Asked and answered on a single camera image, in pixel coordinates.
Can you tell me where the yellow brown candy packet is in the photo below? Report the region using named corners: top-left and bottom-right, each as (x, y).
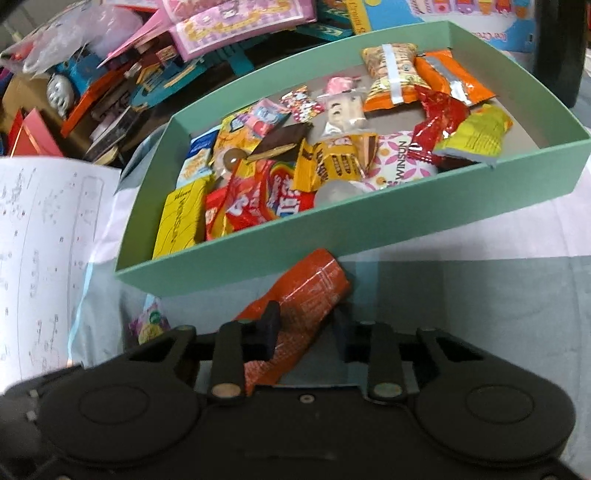
top-left (293, 133), bottom-right (379, 193)

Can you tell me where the orange peanut packet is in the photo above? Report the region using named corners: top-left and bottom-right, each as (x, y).
top-left (360, 42), bottom-right (431, 113)

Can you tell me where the colourful toy box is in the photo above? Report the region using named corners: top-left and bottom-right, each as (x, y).
top-left (359, 0), bottom-right (537, 52)

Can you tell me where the pink candy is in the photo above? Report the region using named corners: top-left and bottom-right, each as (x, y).
top-left (324, 75), bottom-right (365, 97)

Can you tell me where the crumpled clear plastic bag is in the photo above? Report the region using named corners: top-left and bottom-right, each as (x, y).
top-left (0, 4), bottom-right (149, 75)

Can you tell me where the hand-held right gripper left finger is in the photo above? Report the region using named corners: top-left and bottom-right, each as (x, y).
top-left (127, 300), bottom-right (282, 402)

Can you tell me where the red paper box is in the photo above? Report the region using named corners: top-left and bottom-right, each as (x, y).
top-left (7, 107), bottom-right (64, 158)

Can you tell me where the pink plastic toy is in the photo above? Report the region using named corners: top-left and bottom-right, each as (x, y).
top-left (98, 8), bottom-right (186, 71)

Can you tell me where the red rainbow candy packet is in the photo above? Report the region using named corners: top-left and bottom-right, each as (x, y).
top-left (221, 158), bottom-right (320, 233)

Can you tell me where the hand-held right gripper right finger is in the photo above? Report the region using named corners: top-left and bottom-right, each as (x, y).
top-left (332, 308), bottom-right (481, 401)

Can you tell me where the red twisted snack packet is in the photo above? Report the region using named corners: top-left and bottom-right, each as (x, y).
top-left (410, 84), bottom-right (477, 168)

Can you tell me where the clear white cookie packet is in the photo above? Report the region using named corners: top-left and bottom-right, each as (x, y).
top-left (321, 87), bottom-right (371, 139)

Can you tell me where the orange-red snack pouch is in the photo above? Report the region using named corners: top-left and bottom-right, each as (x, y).
top-left (232, 248), bottom-right (352, 397)

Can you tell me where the white printed paper sheet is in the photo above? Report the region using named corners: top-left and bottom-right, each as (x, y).
top-left (0, 156), bottom-right (124, 385)

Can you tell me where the pink fruit candy packet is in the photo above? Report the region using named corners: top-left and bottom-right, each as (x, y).
top-left (127, 294), bottom-right (172, 347)

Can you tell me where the pastel striped bed sheet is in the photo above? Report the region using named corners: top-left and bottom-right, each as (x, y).
top-left (69, 138), bottom-right (591, 388)

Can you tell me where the pink blue candy packet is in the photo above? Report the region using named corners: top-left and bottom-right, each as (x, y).
top-left (239, 98), bottom-right (293, 139)

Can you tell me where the green cardboard box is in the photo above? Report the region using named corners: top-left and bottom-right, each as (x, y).
top-left (115, 19), bottom-right (591, 297)

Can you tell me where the long orange snack packet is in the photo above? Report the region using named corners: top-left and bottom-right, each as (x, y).
top-left (414, 49), bottom-right (498, 107)

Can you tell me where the red cat-print candy packet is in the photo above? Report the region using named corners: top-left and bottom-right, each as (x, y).
top-left (280, 86), bottom-right (326, 124)

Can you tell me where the yellow-green snack packet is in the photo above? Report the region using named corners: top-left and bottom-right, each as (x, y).
top-left (431, 103), bottom-right (515, 170)

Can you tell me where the blue cracker packet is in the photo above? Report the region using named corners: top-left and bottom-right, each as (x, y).
top-left (178, 129), bottom-right (221, 184)

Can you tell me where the yellow biscuit packet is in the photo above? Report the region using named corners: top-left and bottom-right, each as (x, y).
top-left (212, 114), bottom-right (265, 164)

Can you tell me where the small red packet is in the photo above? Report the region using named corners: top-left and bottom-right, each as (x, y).
top-left (204, 188), bottom-right (232, 241)

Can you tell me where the blue toy train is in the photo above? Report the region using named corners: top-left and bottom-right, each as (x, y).
top-left (45, 52), bottom-right (131, 138)

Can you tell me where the black cylinder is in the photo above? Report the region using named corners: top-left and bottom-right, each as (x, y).
top-left (530, 0), bottom-right (591, 110)

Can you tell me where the yellow foil snack packet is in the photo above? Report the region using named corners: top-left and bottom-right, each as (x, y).
top-left (151, 176), bottom-right (212, 260)

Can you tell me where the white pink-patterned snack packet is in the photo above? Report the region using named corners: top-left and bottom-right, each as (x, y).
top-left (362, 130), bottom-right (438, 192)

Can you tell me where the dark flat box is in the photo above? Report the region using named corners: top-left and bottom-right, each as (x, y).
top-left (84, 103), bottom-right (140, 163)

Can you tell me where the clear jelly cup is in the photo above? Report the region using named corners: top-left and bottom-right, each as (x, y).
top-left (313, 179), bottom-right (368, 208)

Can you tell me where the dark brown gold-edged packet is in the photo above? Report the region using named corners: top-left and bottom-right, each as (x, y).
top-left (247, 124), bottom-right (311, 163)

